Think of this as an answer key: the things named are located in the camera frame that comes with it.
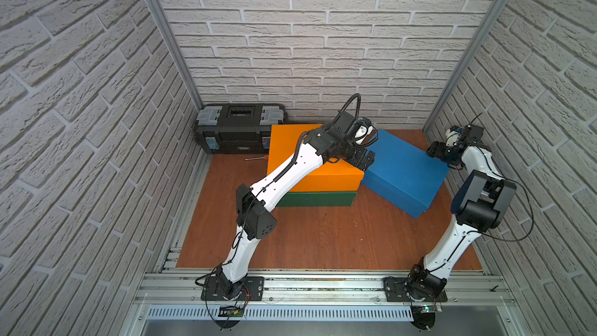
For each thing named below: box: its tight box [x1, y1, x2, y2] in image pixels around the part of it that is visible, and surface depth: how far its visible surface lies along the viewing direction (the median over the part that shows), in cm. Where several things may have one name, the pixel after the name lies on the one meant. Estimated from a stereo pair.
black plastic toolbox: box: [194, 103, 287, 155], surface depth 102 cm
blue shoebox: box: [361, 129, 451, 220], surface depth 91 cm
